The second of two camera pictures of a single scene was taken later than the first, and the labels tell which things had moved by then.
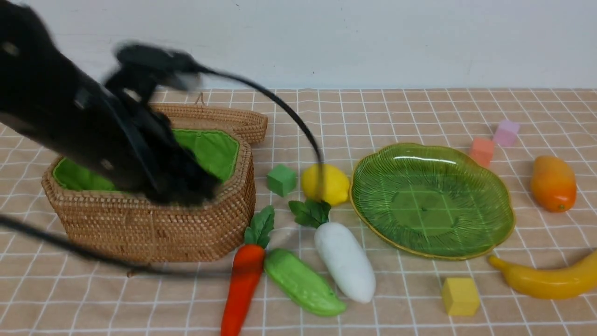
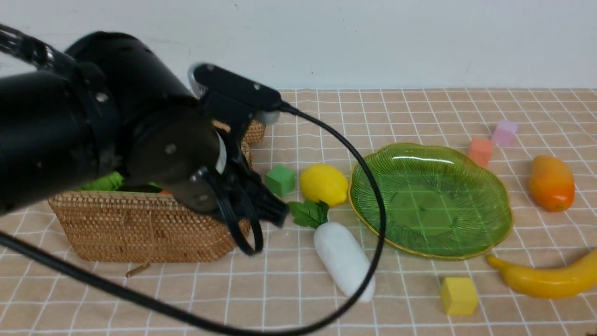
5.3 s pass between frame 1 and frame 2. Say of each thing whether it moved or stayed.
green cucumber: moved
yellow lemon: stayed
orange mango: stayed
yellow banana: stayed
